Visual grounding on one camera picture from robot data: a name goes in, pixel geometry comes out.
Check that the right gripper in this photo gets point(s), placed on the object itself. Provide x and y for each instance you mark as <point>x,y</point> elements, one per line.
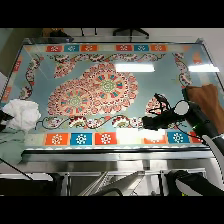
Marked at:
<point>154,121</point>

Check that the white garment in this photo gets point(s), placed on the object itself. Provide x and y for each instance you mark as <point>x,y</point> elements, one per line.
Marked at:
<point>23,113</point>

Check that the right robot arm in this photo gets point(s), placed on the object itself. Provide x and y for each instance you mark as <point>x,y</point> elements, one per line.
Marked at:
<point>200,116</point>

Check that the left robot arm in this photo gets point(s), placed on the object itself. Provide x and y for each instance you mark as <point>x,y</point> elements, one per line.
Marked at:
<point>20,186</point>

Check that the brown garment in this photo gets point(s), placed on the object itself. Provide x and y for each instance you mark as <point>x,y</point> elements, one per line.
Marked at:
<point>208,100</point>

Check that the black chair base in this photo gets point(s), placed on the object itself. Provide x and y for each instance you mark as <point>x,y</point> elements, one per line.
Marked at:
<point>130,32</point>

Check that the pale green garment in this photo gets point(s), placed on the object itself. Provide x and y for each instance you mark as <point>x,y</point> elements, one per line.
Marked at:
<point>11,146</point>

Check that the silver frame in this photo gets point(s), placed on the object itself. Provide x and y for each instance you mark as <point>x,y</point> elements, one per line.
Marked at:
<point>100,160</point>

